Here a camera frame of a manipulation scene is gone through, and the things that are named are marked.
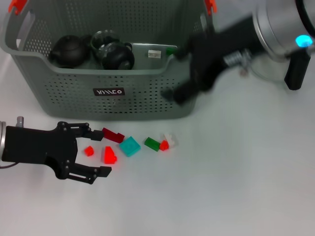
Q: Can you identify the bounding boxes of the orange bin handle clip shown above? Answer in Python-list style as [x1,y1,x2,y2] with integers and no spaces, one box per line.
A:
[8,0,28,14]
[205,0,219,16]

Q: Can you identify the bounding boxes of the grey perforated storage bin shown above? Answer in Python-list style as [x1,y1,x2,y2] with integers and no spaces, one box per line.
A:
[0,0,219,122]

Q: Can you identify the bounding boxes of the dark green block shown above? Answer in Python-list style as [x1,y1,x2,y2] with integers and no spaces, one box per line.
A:
[144,137,162,152]

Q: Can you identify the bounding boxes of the dark red long block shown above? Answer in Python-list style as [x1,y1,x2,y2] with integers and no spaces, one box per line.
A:
[102,127,125,144]

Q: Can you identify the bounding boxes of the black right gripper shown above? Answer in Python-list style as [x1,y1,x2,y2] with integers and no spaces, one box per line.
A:
[160,15,260,107]

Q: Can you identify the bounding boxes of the black clay teapot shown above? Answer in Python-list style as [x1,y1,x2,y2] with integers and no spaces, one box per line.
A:
[49,35,91,69]

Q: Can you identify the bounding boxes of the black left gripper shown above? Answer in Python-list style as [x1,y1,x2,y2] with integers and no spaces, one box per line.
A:
[2,121,112,185]

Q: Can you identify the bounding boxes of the translucent white block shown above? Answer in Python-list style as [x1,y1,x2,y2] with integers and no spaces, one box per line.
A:
[161,132,178,148]

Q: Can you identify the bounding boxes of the right arm cable silver plugs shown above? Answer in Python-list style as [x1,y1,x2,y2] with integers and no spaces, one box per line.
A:
[223,48,253,76]

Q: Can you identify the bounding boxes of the red slope block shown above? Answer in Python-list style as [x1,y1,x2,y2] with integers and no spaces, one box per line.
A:
[103,146,118,165]

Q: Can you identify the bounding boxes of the teal square block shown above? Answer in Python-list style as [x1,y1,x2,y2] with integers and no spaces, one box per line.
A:
[120,136,142,157]

